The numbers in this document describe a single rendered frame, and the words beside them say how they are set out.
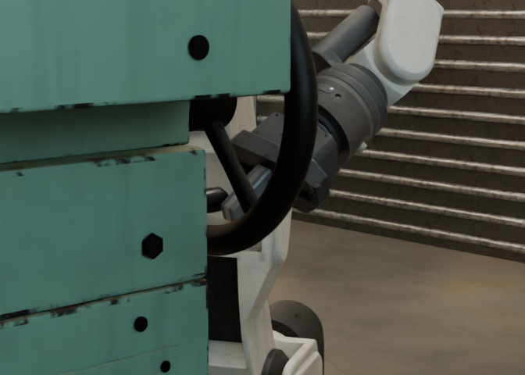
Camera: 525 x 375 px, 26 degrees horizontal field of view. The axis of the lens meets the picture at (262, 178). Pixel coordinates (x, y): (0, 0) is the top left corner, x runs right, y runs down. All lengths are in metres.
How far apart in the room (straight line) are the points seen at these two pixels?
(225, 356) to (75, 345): 1.06
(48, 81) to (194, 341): 0.26
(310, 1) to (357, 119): 3.49
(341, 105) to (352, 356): 1.86
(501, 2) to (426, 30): 2.84
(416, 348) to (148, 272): 2.33
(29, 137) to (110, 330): 0.13
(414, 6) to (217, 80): 0.60
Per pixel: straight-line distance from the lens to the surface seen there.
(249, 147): 1.13
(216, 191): 1.11
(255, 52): 0.68
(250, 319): 1.70
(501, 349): 3.08
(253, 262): 1.65
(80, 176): 0.70
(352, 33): 1.22
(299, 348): 1.89
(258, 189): 1.11
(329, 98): 1.15
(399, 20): 1.21
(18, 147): 0.70
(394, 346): 3.06
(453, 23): 4.18
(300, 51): 0.93
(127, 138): 0.74
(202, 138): 1.63
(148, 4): 0.62
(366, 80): 1.17
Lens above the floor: 0.89
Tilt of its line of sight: 9 degrees down
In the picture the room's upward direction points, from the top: straight up
